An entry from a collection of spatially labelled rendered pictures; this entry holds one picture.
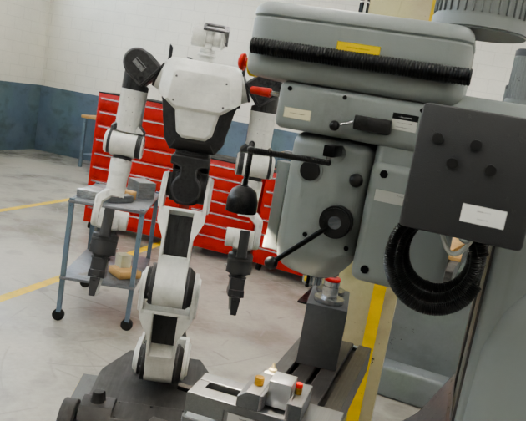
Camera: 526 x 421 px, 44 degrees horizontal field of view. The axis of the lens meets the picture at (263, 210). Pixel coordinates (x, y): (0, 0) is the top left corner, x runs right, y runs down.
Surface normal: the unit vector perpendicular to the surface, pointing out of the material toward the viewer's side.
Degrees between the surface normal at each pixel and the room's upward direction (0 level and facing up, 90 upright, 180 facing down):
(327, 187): 90
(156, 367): 106
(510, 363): 88
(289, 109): 90
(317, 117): 90
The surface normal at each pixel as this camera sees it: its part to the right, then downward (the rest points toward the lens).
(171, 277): 0.11, -0.23
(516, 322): -0.57, -0.09
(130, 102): 0.07, 0.16
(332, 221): -0.31, 0.11
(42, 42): 0.94, 0.21
